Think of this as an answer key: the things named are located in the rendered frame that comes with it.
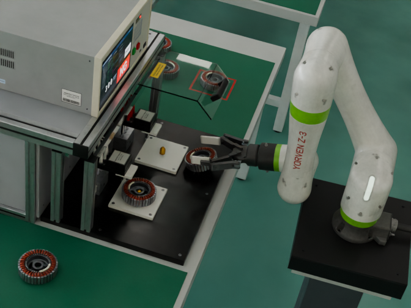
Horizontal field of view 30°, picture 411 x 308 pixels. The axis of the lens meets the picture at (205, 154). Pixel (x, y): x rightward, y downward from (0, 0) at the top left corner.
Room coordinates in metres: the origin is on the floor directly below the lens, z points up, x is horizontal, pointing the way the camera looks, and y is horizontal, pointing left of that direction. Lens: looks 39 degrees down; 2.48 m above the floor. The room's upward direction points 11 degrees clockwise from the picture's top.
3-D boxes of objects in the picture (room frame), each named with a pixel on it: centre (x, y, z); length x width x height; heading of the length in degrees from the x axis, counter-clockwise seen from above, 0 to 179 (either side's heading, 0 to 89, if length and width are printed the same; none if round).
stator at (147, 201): (1.82, 0.19, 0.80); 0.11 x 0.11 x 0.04
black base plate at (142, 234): (1.94, 0.18, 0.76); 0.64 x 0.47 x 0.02; 171
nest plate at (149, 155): (2.06, 0.15, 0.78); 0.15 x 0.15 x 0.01; 81
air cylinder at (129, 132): (2.08, 0.29, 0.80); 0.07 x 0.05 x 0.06; 171
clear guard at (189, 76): (2.15, 0.14, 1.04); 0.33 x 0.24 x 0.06; 81
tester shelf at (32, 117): (1.99, 0.48, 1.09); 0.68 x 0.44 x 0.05; 171
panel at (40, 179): (1.98, 0.42, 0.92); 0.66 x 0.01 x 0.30; 171
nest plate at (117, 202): (1.82, 0.19, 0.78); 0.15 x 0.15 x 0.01; 81
